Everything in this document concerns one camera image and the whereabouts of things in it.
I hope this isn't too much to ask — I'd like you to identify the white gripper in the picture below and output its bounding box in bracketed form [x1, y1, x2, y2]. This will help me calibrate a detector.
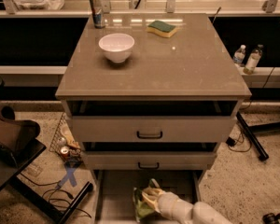
[142, 188, 193, 224]

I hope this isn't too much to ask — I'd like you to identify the green jalapeno chip bag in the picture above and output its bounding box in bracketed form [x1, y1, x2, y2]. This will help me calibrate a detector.
[133, 178, 160, 222]

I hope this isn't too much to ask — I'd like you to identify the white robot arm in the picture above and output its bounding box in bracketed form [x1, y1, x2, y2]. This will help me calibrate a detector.
[142, 188, 232, 224]

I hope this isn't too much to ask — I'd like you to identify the bottom open drawer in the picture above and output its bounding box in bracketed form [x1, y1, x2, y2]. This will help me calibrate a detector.
[95, 170, 201, 224]

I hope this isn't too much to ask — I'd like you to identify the middle grey drawer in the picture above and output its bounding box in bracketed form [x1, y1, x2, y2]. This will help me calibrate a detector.
[81, 151, 217, 170]

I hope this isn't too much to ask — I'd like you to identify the grey drawer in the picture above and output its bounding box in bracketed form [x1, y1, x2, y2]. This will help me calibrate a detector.
[81, 151, 217, 170]
[67, 116, 236, 143]

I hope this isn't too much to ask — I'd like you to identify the top grey drawer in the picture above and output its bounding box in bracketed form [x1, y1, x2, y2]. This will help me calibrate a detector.
[67, 116, 236, 143]

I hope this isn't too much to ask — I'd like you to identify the grey drawer cabinet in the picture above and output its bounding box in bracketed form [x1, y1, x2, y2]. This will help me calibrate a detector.
[56, 14, 250, 224]

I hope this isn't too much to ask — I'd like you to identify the blue tape cross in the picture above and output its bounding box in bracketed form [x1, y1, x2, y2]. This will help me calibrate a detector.
[57, 165, 77, 188]

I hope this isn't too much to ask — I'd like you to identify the red soda can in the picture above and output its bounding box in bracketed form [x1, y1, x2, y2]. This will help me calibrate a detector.
[60, 146, 69, 161]

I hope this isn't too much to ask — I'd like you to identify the black stand base bar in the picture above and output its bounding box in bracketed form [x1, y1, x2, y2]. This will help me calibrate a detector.
[236, 113, 269, 161]

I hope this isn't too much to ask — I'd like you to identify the black table leg bar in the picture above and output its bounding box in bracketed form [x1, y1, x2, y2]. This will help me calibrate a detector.
[9, 175, 93, 224]

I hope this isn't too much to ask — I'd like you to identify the black chair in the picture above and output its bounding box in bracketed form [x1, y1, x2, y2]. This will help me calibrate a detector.
[0, 78, 46, 191]

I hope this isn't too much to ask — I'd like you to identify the white bowl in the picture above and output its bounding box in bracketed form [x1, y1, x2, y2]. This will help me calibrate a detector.
[99, 33, 134, 63]

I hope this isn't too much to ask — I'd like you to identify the small clear water bottle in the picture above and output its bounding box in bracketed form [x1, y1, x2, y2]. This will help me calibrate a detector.
[232, 45, 245, 67]

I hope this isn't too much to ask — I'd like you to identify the tall clear plastic bottle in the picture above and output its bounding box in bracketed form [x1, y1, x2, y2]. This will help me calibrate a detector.
[243, 44, 263, 75]

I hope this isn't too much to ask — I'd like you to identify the yellow green sponge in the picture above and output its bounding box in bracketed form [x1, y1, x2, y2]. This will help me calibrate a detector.
[147, 21, 177, 38]

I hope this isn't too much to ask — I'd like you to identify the blue silver energy drink can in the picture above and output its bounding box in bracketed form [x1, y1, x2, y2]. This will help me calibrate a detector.
[89, 0, 105, 29]

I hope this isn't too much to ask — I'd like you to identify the black floor cable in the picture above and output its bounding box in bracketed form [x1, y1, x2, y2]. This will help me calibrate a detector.
[20, 171, 93, 218]

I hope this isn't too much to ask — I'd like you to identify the black cable with plug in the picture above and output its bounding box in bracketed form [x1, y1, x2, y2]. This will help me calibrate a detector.
[225, 131, 253, 154]

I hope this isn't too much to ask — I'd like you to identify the wire basket on floor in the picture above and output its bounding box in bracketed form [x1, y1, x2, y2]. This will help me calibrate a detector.
[49, 114, 82, 162]

